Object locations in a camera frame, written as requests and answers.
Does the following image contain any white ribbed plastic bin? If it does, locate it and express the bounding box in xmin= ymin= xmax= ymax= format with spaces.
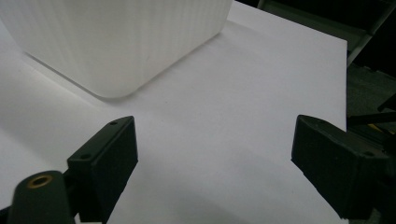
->
xmin=0 ymin=0 xmax=233 ymax=99

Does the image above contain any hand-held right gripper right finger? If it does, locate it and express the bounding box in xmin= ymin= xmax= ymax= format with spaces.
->
xmin=290 ymin=114 xmax=392 ymax=220

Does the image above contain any black metal bar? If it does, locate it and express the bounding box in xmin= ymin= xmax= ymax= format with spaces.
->
xmin=346 ymin=92 xmax=396 ymax=127

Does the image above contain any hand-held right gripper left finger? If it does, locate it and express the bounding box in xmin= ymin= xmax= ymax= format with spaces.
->
xmin=66 ymin=115 xmax=139 ymax=224

